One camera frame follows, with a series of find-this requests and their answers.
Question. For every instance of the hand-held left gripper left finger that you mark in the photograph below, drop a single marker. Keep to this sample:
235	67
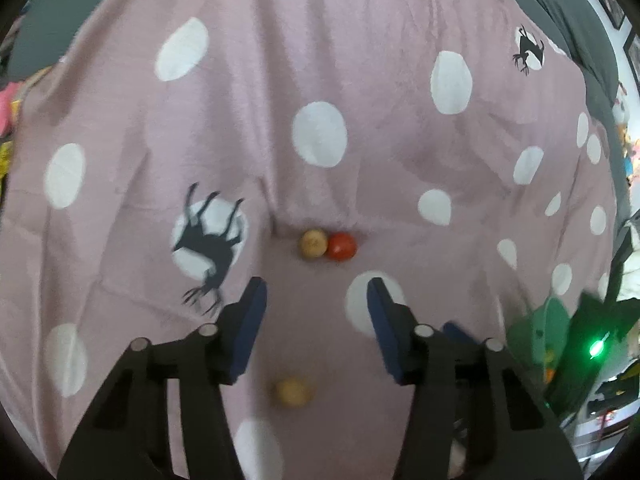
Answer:
250	330

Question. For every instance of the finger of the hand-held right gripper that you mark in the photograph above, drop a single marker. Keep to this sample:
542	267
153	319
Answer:
457	334

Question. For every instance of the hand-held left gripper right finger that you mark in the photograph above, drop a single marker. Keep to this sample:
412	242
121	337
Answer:
387	340

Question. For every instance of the green plastic basket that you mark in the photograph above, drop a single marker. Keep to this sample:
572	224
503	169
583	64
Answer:
530	335

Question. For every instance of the small red fruit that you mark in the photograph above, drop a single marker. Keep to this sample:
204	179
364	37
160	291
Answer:
342	246

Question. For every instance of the small tan fruit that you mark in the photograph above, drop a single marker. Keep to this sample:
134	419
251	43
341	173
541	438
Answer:
313	242

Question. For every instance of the pink polka dot blanket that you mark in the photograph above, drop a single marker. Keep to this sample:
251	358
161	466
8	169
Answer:
350	160

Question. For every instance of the colourful plush toy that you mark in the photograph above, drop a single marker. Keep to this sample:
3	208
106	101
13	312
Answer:
629	145

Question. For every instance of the yellow packet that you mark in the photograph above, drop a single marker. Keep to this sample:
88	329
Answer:
4	160

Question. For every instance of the pink plush toy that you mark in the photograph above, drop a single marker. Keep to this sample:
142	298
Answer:
5	110

